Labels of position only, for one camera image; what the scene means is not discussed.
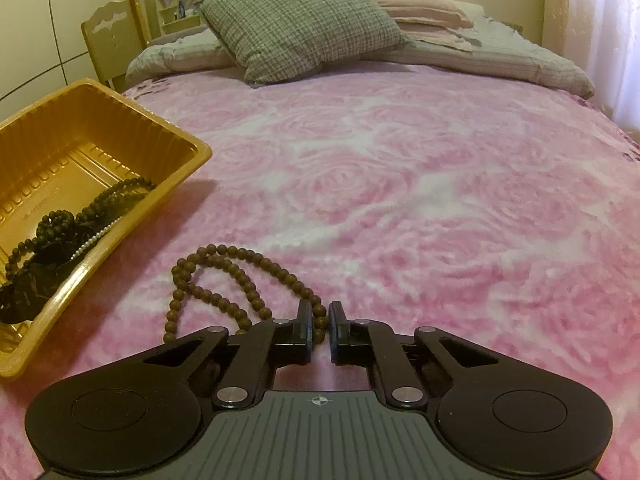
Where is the small dark bead necklace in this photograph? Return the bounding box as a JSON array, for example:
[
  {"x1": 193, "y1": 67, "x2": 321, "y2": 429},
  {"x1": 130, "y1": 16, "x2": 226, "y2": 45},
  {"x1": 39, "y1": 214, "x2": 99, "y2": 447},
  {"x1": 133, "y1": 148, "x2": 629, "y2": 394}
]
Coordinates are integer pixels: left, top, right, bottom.
[{"x1": 2, "y1": 177, "x2": 158, "y2": 281}]

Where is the yellow plastic tray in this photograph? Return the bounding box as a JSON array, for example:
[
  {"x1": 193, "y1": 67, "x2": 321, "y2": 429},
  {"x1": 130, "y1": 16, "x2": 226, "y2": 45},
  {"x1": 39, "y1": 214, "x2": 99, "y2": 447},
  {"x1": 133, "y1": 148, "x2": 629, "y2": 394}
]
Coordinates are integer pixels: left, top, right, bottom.
[{"x1": 0, "y1": 78, "x2": 214, "y2": 381}]

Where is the black beaded jewelry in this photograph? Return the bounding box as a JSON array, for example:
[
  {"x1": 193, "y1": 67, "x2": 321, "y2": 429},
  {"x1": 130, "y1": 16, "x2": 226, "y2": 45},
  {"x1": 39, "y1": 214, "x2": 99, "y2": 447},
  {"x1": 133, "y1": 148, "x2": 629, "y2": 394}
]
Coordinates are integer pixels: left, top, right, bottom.
[{"x1": 0, "y1": 240, "x2": 78, "y2": 324}]

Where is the cream wardrobe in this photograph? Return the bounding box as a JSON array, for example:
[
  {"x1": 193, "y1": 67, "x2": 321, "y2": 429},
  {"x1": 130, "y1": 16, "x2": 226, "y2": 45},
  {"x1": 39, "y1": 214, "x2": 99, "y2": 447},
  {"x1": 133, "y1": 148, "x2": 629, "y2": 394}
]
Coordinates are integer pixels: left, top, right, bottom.
[{"x1": 0, "y1": 0, "x2": 137, "y2": 107}]

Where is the beige drape curtain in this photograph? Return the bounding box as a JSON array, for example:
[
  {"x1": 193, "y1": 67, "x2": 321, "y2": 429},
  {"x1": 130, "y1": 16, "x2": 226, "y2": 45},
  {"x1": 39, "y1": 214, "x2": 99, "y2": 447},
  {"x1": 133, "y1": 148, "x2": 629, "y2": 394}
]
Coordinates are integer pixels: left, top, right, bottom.
[{"x1": 542, "y1": 0, "x2": 575, "y2": 60}]

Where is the white pearl necklace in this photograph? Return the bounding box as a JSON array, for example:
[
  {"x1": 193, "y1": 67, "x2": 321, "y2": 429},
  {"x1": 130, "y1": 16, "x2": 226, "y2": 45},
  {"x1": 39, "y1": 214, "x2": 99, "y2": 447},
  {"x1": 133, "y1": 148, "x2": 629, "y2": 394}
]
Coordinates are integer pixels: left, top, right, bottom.
[{"x1": 69, "y1": 214, "x2": 125, "y2": 262}]

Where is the white sheer curtain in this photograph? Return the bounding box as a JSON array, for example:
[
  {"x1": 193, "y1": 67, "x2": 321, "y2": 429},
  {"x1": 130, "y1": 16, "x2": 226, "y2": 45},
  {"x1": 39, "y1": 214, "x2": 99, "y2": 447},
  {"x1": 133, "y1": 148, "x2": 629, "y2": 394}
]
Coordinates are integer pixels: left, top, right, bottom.
[{"x1": 564, "y1": 0, "x2": 640, "y2": 137}]

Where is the large brown bead necklace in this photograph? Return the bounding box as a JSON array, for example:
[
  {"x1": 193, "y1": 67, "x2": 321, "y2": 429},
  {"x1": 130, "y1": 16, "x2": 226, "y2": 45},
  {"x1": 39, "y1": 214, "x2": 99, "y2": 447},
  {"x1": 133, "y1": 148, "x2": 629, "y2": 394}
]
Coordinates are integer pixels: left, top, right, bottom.
[{"x1": 162, "y1": 243, "x2": 329, "y2": 347}]

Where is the pink pillow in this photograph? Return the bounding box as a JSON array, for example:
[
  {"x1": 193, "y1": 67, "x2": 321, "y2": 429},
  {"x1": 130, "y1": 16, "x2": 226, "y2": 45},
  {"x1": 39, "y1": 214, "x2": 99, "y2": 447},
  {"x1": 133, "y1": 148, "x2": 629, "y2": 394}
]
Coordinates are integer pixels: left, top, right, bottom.
[{"x1": 361, "y1": 0, "x2": 475, "y2": 30}]

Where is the striped folded quilt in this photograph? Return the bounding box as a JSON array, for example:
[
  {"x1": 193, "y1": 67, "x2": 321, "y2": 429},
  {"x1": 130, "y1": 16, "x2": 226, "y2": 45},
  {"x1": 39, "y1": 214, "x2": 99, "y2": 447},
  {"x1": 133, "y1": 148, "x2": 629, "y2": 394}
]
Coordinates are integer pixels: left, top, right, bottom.
[{"x1": 125, "y1": 10, "x2": 597, "y2": 100}]

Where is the pink floral blanket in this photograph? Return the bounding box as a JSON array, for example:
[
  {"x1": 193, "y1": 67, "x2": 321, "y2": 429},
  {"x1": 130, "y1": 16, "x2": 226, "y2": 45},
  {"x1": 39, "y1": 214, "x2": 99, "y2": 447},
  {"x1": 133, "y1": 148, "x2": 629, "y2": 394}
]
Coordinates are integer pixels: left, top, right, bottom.
[{"x1": 0, "y1": 57, "x2": 640, "y2": 466}]

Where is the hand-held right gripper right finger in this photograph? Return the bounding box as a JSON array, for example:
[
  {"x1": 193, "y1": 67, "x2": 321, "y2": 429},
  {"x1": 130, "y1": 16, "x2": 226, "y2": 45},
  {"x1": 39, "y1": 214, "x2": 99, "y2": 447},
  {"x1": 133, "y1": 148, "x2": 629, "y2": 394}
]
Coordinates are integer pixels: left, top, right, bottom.
[{"x1": 328, "y1": 300, "x2": 502, "y2": 404}]

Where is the cream dressing table shelf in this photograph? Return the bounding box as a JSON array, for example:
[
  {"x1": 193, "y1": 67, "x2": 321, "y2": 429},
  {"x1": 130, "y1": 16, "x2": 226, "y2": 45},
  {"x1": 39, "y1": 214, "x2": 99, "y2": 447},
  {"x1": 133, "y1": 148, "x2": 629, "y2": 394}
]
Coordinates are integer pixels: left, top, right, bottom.
[{"x1": 154, "y1": 0, "x2": 207, "y2": 37}]

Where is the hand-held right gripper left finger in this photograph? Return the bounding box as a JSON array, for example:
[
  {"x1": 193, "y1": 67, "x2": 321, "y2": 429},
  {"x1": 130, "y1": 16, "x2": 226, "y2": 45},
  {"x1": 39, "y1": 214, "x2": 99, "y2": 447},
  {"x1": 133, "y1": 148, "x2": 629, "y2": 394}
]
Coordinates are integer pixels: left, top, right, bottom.
[{"x1": 142, "y1": 300, "x2": 317, "y2": 409}]

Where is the grey checkered pillow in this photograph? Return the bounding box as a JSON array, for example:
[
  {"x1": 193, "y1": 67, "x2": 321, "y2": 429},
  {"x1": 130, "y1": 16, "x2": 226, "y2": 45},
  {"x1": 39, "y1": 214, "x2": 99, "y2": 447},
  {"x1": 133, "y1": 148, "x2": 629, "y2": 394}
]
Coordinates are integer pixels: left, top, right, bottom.
[{"x1": 200, "y1": 0, "x2": 412, "y2": 86}]

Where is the wooden chair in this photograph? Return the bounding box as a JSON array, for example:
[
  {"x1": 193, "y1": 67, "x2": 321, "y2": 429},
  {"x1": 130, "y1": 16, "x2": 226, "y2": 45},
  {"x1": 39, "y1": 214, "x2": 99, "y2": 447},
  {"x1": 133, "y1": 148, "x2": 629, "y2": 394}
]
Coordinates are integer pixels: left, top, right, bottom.
[{"x1": 81, "y1": 0, "x2": 152, "y2": 94}]

